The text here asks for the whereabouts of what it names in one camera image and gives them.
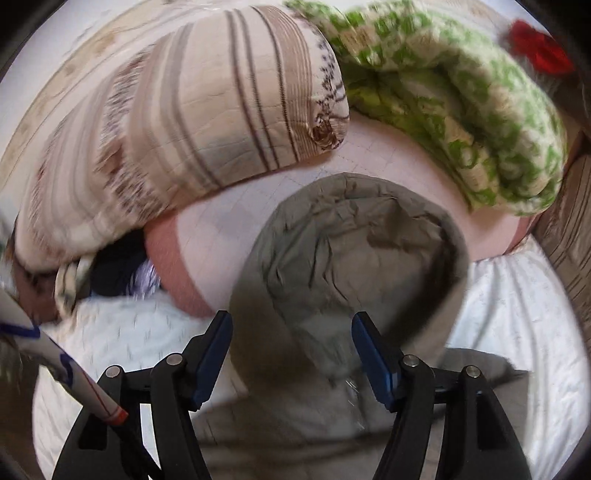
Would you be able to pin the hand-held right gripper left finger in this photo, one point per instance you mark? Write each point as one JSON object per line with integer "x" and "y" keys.
{"x": 212, "y": 355}

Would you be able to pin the white sleeve with blue and red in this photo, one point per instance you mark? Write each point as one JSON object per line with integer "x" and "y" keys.
{"x": 46, "y": 350}

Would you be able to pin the shiny silver wrapper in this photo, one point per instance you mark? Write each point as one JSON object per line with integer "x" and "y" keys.
{"x": 147, "y": 279}

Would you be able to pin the beige striped quilt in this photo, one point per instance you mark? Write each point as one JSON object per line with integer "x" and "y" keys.
{"x": 184, "y": 138}

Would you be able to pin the cream striped cloth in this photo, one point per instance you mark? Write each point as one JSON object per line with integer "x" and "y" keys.
{"x": 69, "y": 286}

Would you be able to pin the red object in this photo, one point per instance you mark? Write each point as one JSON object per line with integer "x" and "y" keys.
{"x": 540, "y": 46}

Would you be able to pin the dark cloth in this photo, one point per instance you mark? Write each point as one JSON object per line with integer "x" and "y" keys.
{"x": 115, "y": 267}

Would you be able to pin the pink quilted pad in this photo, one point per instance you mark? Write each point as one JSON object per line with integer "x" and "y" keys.
{"x": 221, "y": 230}

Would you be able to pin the brown striped fabric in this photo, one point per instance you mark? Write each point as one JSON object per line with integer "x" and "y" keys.
{"x": 568, "y": 221}

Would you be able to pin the white bed sheet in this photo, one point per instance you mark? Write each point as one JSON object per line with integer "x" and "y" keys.
{"x": 508, "y": 300}

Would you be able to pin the green patterned blanket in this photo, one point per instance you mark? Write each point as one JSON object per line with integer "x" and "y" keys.
{"x": 438, "y": 92}

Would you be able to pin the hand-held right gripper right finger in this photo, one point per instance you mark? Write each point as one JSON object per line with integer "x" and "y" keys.
{"x": 369, "y": 355}

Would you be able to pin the grey large garment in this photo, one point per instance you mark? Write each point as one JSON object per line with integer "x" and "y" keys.
{"x": 346, "y": 240}

